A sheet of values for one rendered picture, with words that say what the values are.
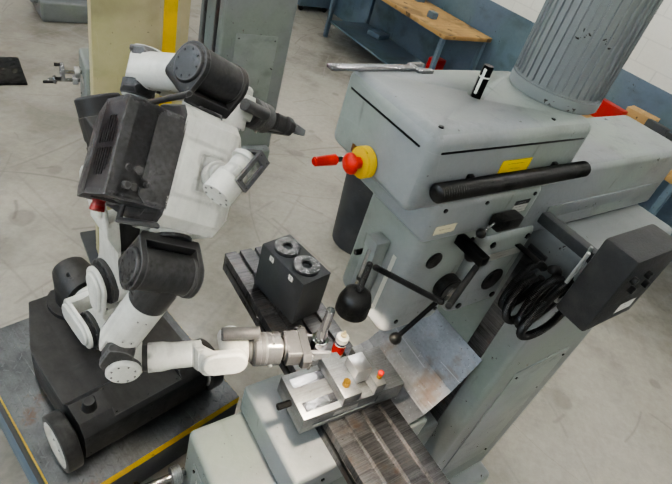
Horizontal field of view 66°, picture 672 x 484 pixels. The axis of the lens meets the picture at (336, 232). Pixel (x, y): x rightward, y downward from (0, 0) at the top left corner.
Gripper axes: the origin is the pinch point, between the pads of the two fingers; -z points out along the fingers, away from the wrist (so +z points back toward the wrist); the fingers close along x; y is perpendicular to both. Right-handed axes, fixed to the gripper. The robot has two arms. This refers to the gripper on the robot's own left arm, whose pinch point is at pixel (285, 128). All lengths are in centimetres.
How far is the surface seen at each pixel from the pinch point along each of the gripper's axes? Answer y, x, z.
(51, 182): -44, -228, -66
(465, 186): -14, 75, 44
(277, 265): -43.4, 4.3, -7.0
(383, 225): -23, 53, 25
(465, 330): -49, 62, -34
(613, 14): 24, 89, 28
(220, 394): -102, -24, -29
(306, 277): -44.4, 15.5, -8.2
